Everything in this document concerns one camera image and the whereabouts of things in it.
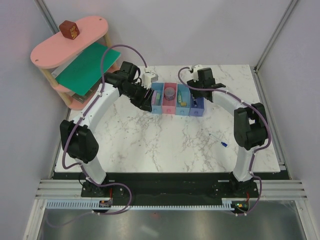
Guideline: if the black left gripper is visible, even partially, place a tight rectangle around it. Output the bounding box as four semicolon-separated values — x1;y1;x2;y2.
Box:
123;82;155;113

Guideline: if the pink highlighter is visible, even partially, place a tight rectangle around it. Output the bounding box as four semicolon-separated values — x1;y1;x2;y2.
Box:
151;90;158;105

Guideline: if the light blue plastic bin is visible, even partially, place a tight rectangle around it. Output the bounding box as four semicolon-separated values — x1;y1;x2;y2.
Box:
175;84;191;116

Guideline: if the small blue cup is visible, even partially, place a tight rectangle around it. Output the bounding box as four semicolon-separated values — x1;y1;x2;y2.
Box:
164;87;176;101

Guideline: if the light green highlighter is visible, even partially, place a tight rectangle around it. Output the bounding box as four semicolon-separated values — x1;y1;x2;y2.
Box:
177;91;183;104

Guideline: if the pink plastic bin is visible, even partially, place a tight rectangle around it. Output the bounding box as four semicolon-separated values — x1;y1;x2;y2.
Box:
161;82;177;115

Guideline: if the purple blue plastic bin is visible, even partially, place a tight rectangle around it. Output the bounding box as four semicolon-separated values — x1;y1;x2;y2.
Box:
189;94;205;117

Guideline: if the blue capped white marker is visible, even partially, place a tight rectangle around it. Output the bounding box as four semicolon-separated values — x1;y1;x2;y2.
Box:
209;133;228;148

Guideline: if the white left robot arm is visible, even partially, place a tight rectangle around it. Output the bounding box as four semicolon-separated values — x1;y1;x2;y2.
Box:
60;61;158;198

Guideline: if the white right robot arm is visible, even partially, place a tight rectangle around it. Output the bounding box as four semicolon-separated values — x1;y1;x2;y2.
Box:
186;65;271;197

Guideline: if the green board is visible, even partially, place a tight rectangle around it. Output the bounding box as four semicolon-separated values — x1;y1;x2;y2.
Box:
52;42;108;96

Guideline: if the pink two-tier shelf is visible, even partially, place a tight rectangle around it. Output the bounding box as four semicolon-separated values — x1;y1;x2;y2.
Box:
30;16;112;110

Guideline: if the brown wooden cube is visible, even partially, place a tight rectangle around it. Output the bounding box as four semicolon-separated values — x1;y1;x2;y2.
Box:
59;20;80;40

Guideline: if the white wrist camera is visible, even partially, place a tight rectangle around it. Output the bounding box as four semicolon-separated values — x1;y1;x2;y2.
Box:
188;64;203;73
141;66;159;88

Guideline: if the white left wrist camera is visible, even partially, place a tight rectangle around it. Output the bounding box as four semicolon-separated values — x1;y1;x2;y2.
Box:
141;66;159;88

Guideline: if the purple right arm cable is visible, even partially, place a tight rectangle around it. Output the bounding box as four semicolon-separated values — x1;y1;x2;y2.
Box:
177;66;273;217

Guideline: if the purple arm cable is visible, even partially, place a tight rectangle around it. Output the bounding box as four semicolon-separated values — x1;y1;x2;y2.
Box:
46;44;148;228
177;66;273;217

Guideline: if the aluminium frame rail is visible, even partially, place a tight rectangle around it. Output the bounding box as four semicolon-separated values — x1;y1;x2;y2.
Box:
250;0;300;180

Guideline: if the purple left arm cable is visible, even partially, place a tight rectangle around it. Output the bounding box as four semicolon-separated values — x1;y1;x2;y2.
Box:
46;44;148;228

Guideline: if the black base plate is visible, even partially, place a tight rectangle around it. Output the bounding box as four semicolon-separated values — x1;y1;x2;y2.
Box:
51;171;292;208

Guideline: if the white slotted cable duct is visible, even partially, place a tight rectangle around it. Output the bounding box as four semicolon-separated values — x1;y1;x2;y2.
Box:
45;199;240;211

